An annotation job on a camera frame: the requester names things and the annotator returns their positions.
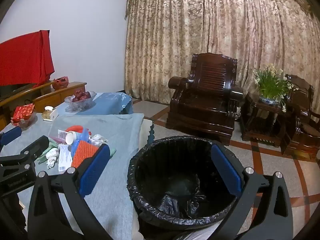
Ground orange foam fruit net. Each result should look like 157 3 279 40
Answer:
71 140 99 168

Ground glass dish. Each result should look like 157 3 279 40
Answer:
10 112 37 130

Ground striped cloth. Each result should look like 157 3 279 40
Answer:
175 226 220 240

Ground beige floral curtain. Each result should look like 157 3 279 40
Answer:
124 0 320 105

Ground blue plastic bag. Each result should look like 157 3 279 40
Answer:
71 129 93 155

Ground blue tablecloth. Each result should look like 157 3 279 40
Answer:
54 92 133 116

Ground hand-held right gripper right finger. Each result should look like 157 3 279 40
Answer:
211 144 293 240

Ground red snack packet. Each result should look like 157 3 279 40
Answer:
11 103 35 125

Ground white scalloped table cover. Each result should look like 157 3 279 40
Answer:
139 119 155 145

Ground dark wooden side table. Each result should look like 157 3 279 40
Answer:
241 92 288 148

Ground potted narcissus plant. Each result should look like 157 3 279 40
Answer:
253 64 299 113

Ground red crumpled gift bag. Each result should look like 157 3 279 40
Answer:
52 76 70 90

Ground white tissue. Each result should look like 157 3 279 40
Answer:
89 134 109 146
46 148 60 170

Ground black television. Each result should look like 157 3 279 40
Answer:
0 84 33 99

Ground red cloth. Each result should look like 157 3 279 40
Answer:
0 30 55 87

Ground glass fruit bowl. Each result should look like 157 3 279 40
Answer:
64 91 97 112

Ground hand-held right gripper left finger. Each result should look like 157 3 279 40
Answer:
27 144 118 240

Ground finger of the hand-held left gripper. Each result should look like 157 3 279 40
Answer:
0 135 50 171
0 126 22 147

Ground dark wooden armchair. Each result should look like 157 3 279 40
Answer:
281 74 320 162
165 52 244 146

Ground gold and white tissue box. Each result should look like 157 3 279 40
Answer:
42 106 59 122

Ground trash bin with black bag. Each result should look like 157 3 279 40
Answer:
127 135 247 233

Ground green rubber glove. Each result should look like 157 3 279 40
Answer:
34 140 60 163

